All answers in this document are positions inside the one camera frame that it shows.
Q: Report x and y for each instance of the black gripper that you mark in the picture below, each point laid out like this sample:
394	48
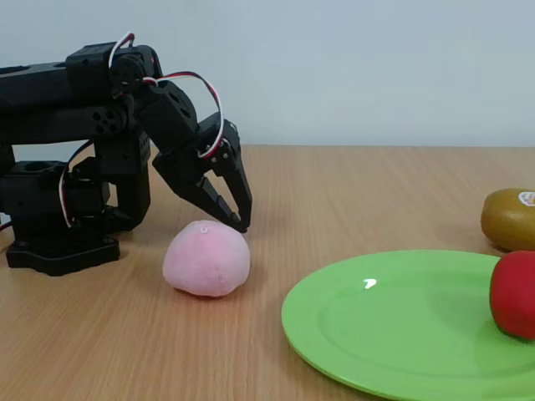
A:
180	166

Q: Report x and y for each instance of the red plush strawberry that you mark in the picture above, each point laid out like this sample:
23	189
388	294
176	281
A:
516	292

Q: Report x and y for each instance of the green plastic plate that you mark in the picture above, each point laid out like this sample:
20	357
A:
397	330

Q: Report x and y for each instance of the pink plush peach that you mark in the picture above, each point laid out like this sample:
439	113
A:
207	259

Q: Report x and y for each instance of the brown kiwi with sticker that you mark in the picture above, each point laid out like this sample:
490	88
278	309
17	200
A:
507	221

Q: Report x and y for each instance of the black robot arm with base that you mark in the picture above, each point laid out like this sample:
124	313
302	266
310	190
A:
42	85

